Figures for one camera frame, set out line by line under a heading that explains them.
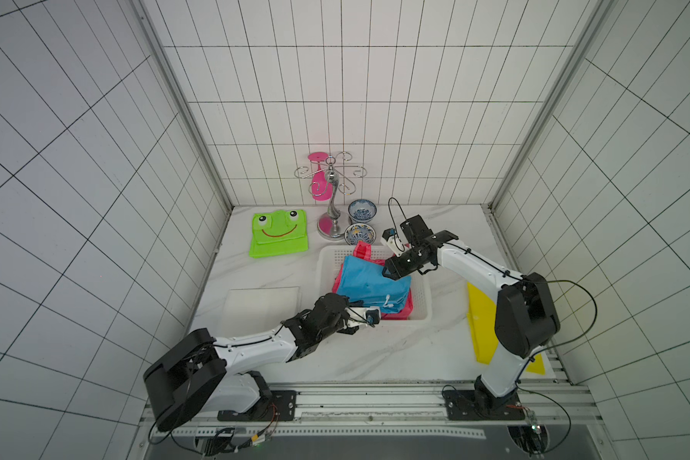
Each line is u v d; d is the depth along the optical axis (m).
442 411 0.73
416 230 0.72
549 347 0.86
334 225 1.13
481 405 0.65
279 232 1.10
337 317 0.64
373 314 0.69
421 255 0.66
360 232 1.10
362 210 1.18
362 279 0.91
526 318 0.47
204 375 0.41
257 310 0.88
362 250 0.92
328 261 0.92
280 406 0.72
